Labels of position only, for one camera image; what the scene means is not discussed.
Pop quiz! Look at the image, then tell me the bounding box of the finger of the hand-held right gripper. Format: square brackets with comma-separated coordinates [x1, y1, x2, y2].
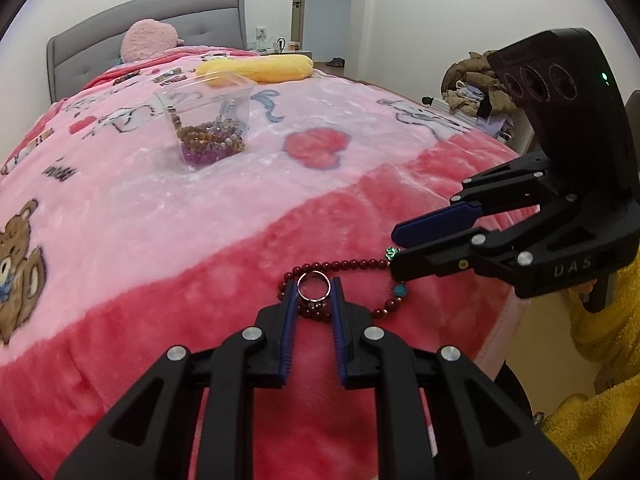
[389, 192, 584, 284]
[391, 151, 552, 249]

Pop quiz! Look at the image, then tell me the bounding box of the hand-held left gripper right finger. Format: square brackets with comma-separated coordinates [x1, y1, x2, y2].
[331, 276, 584, 480]

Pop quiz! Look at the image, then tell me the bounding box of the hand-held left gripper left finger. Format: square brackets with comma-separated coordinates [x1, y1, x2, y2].
[54, 276, 301, 480]

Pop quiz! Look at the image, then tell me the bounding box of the silver ring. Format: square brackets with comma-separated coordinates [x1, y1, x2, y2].
[296, 270, 334, 311]

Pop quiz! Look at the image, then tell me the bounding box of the dark red bead bracelet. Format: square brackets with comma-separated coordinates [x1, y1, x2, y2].
[276, 246, 411, 322]

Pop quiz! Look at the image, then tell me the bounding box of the purple bead bracelet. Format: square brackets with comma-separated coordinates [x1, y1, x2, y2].
[180, 142, 237, 166]

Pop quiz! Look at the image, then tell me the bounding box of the dark brown wooden bead bracelet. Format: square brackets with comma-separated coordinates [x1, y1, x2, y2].
[168, 107, 226, 145]

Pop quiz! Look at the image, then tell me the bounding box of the clear plastic container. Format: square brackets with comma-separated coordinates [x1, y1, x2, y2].
[155, 71, 259, 169]

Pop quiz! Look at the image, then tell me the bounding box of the person's right forearm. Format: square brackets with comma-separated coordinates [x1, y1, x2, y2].
[569, 254, 640, 367]

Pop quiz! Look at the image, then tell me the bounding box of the person's right hand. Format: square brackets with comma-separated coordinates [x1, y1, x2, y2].
[570, 280, 597, 312]

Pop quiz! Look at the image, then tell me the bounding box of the white slatted basket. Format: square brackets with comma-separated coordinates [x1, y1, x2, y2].
[430, 96, 482, 122]

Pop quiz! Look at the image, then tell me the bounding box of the pile of brown clothes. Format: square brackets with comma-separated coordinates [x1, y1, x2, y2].
[440, 49, 519, 116]

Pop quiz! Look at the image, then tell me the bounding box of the pink printed bear blanket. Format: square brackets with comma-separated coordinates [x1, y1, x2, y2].
[0, 42, 547, 480]

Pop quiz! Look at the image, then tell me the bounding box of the white nightstand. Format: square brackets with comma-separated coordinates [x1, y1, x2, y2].
[247, 47, 315, 61]

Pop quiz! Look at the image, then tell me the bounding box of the yellow plush pillow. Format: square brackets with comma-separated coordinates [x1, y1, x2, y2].
[194, 53, 315, 85]

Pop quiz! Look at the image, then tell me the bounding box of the yellow fleece robe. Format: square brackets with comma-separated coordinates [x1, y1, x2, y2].
[540, 364, 640, 480]

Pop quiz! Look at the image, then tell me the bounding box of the wooden door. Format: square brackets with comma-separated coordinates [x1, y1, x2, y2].
[291, 0, 307, 54]

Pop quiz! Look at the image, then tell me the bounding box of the pink plush pillow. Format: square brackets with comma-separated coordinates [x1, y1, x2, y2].
[121, 19, 182, 61]

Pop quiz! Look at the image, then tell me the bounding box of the grey padded bed headboard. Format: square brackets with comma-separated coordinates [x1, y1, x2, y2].
[46, 0, 247, 104]

